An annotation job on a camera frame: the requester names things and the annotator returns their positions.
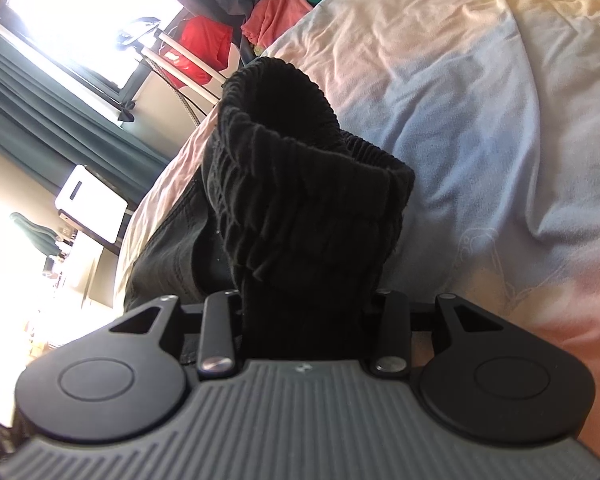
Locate black sweater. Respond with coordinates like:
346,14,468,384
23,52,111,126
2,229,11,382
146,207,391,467
204,58,415,360

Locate black jeans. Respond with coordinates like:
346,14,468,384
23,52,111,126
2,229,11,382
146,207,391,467
122,169,236,313

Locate white dresser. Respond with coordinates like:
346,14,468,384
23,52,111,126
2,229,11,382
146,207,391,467
23,233,120,362

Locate white chair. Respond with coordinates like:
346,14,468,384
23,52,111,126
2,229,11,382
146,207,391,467
55,165,129,256

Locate teal cloth on mirror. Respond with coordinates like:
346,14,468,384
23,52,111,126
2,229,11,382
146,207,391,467
10,212,61,257

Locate teal curtain left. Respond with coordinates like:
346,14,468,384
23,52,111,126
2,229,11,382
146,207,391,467
0,35,169,204

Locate red garment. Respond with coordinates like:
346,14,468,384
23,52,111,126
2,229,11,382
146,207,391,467
159,16,233,86

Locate pastel bed sheet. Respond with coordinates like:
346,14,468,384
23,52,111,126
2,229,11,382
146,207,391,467
111,0,600,461

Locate pink garment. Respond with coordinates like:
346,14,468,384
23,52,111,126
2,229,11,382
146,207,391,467
242,0,313,52

